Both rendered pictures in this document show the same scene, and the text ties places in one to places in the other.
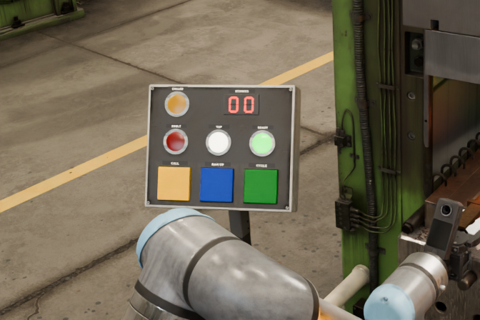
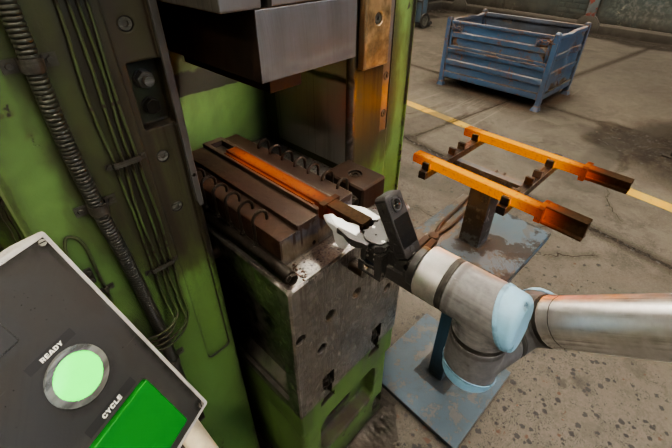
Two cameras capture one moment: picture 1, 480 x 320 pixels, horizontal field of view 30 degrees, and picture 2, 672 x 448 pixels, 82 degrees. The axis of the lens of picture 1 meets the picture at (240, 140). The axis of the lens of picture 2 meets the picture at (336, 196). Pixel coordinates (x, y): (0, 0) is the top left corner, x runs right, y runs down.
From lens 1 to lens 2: 1.60 m
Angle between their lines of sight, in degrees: 73
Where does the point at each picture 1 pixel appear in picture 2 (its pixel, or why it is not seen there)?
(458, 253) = not seen: hidden behind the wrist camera
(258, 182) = (138, 431)
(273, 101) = (26, 291)
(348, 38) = (19, 117)
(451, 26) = not seen: outside the picture
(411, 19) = not seen: outside the picture
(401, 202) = (186, 286)
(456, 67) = (296, 55)
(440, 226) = (402, 222)
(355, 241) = not seen: hidden behind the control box
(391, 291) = (514, 294)
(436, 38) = (271, 20)
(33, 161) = not seen: outside the picture
